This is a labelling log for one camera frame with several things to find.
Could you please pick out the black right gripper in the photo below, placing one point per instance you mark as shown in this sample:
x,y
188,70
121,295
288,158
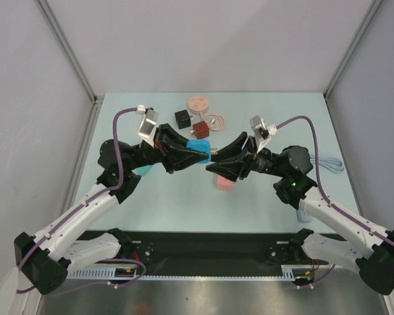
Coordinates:
x,y
249,159

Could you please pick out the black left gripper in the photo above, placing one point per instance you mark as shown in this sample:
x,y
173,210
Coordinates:
x,y
174,158

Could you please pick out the pink cube adapter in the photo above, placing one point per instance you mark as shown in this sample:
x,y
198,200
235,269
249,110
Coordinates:
x,y
224,184

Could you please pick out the blue plug adapter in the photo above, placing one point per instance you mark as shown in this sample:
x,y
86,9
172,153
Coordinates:
x,y
203,146

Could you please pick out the teal triangular power strip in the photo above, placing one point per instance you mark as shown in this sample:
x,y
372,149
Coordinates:
x,y
143,171

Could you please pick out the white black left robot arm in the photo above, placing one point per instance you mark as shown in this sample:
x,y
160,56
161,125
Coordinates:
x,y
49,256

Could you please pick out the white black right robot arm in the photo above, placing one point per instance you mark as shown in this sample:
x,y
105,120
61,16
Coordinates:
x,y
366,249

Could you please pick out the black cube adapter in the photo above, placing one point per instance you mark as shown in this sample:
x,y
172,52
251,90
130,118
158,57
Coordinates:
x,y
183,119

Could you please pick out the dark red cube adapter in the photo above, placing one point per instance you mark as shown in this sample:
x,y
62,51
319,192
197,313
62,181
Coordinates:
x,y
200,130

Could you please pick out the pink round power strip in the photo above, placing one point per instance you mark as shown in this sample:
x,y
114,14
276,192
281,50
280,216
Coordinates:
x,y
198,104

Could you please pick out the light blue power strip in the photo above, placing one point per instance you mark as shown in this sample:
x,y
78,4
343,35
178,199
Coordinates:
x,y
303,217

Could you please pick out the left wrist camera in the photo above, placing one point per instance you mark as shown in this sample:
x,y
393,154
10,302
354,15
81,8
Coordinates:
x,y
148,124

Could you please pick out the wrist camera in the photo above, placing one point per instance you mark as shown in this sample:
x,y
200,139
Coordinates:
x,y
148,124
262,132

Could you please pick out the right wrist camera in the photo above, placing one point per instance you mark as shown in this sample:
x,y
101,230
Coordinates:
x,y
262,132

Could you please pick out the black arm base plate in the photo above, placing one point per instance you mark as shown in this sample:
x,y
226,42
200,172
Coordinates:
x,y
188,254

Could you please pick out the slotted cable duct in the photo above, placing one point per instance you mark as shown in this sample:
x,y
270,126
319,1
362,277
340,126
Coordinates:
x,y
109,273

